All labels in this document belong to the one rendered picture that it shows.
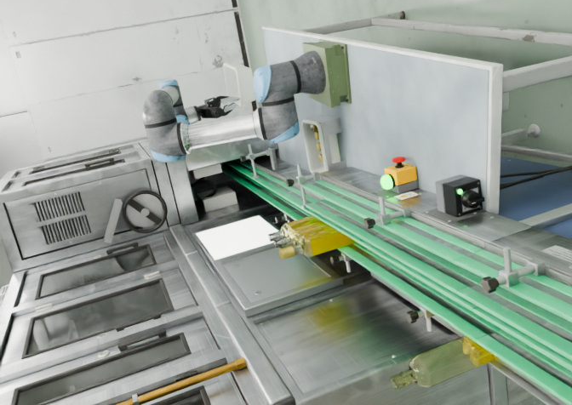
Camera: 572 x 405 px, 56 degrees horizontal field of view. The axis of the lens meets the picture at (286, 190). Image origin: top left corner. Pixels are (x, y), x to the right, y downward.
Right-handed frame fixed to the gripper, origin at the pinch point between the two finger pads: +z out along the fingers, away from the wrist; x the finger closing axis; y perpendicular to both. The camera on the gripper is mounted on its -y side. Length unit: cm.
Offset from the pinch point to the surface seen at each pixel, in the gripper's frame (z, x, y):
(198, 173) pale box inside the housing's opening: -24, 37, 30
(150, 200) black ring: -52, 37, 19
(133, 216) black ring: -62, 41, 18
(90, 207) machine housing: -79, 31, 22
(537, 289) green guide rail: 3, 11, -173
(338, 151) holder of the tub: 18, 17, -59
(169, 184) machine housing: -40, 33, 20
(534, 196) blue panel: 39, 19, -135
